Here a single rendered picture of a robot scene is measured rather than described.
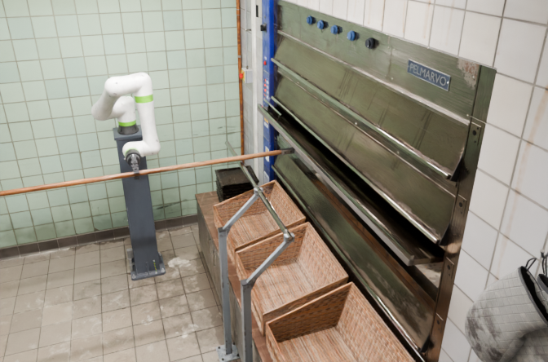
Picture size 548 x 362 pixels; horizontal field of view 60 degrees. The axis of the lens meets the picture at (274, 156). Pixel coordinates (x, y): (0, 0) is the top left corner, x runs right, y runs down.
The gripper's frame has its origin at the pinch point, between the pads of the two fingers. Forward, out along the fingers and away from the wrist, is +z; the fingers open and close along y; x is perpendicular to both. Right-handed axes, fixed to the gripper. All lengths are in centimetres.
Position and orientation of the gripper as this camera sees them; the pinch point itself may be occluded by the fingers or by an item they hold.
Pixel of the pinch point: (136, 173)
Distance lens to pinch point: 288.2
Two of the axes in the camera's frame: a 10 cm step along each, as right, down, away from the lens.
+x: -9.4, 1.4, -3.1
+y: 0.0, 9.1, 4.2
